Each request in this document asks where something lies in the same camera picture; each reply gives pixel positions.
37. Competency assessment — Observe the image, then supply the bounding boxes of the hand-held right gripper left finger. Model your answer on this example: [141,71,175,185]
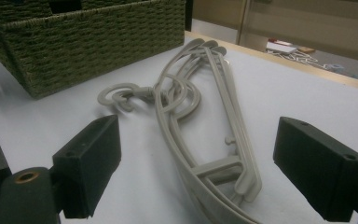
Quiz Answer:
[51,114,122,219]

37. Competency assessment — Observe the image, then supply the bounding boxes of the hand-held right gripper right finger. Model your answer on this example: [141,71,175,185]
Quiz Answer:
[272,116,358,223]

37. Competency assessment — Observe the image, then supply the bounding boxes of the grey plastic clothes hanger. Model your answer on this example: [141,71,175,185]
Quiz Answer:
[111,38,264,224]
[97,37,264,204]

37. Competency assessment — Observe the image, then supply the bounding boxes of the green woven basket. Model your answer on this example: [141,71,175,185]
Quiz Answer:
[0,0,187,100]

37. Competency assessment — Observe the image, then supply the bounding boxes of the white table board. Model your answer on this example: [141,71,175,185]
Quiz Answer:
[0,34,358,224]

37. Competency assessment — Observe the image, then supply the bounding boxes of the white and red packet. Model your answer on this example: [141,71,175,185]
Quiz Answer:
[266,38,298,55]

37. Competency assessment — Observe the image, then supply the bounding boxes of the wooden shelf unit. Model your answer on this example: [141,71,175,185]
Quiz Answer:
[192,0,358,64]

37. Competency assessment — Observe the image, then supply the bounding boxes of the white wire hangers on floor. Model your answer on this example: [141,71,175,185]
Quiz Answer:
[266,49,325,69]

